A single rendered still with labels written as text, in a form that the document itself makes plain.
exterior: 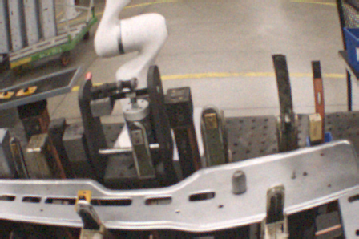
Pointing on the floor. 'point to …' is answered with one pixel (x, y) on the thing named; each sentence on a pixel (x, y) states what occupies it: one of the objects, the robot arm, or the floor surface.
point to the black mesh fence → (345, 38)
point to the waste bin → (10, 117)
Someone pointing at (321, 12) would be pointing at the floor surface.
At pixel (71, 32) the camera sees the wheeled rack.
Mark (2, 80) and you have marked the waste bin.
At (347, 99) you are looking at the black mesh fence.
